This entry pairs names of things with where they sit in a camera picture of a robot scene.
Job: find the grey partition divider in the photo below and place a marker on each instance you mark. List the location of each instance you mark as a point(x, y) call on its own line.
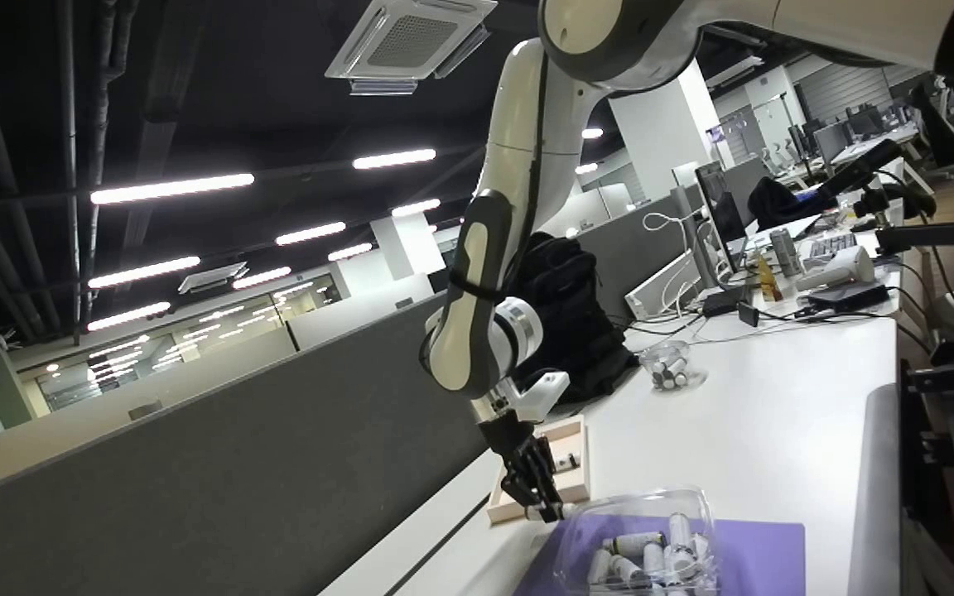
point(269, 483)

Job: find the clear plastic tray of bottles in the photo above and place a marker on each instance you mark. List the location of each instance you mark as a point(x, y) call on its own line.
point(651, 545)

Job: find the ceiling air conditioner unit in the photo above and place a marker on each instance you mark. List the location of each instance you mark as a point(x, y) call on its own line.
point(402, 44)

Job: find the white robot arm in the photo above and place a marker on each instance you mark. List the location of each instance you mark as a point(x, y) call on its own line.
point(549, 88)

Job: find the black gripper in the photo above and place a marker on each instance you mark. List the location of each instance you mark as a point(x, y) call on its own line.
point(528, 464)

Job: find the computer monitor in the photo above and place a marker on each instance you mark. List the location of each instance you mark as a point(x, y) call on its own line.
point(727, 199)

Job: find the purple mat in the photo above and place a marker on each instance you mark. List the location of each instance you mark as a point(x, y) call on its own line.
point(752, 560)

